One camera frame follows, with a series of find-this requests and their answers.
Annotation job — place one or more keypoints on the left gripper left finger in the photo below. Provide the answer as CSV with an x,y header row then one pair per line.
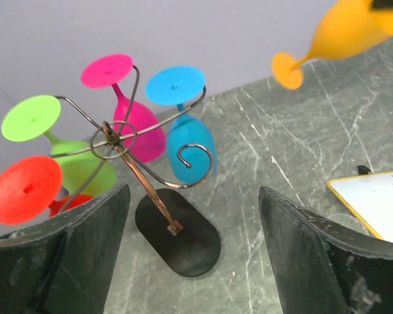
x,y
64,264

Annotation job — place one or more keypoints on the pink plastic wine glass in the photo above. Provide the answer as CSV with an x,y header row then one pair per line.
x,y
109,71

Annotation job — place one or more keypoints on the small whiteboard wooden frame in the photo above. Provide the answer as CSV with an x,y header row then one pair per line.
x,y
370,199

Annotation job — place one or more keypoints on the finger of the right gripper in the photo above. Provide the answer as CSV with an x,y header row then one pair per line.
x,y
381,4

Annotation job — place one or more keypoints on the green plastic wine glass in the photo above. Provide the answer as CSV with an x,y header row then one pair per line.
x,y
34,117

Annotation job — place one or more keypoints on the copper wire wine glass rack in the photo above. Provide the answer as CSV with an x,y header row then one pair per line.
x,y
188,243

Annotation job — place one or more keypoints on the orange plastic wine glass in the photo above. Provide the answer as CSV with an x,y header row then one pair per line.
x,y
346,29

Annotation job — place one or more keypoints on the red plastic wine glass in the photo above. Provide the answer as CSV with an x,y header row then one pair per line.
x,y
29,187

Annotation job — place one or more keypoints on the blue plastic wine glass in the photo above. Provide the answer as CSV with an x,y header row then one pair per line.
x,y
176,86

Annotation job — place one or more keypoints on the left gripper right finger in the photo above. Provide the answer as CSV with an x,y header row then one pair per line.
x,y
321,266

